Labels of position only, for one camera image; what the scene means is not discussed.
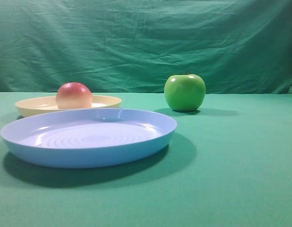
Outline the round reddish yellow bread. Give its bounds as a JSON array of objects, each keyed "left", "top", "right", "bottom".
[{"left": 55, "top": 82, "right": 93, "bottom": 109}]

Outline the blue plastic plate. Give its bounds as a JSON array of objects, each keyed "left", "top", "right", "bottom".
[{"left": 0, "top": 108, "right": 177, "bottom": 168}]

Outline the yellow plastic plate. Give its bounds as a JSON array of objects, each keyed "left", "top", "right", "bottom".
[{"left": 15, "top": 95, "right": 122, "bottom": 117}]

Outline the green apple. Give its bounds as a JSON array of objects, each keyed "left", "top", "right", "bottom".
[{"left": 164, "top": 73, "right": 206, "bottom": 112}]

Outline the green cloth backdrop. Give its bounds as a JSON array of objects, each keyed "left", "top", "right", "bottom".
[{"left": 0, "top": 0, "right": 292, "bottom": 94}]

